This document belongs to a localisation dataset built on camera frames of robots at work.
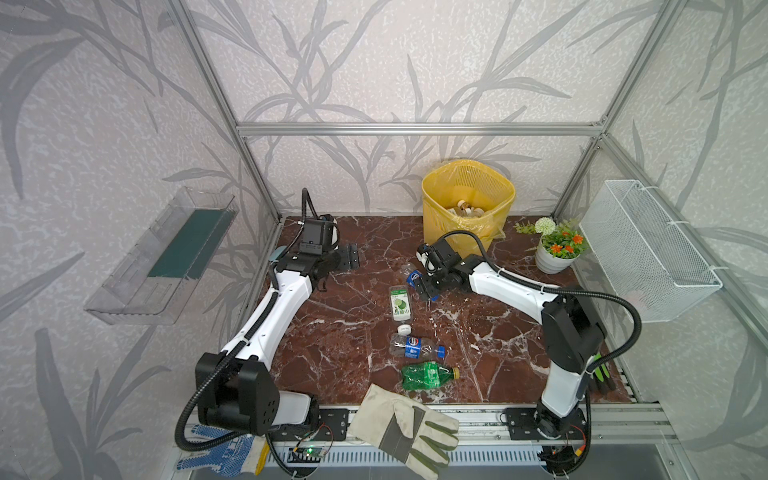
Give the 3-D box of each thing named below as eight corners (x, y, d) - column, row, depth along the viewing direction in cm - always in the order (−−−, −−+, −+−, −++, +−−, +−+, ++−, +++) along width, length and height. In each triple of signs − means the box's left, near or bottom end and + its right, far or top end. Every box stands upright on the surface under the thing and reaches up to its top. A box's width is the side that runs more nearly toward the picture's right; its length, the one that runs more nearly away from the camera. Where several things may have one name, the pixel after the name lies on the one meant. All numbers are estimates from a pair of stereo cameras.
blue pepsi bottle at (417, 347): (389, 357, 87) (388, 349, 82) (392, 340, 90) (391, 332, 85) (443, 366, 85) (446, 359, 80) (444, 348, 88) (447, 340, 84)
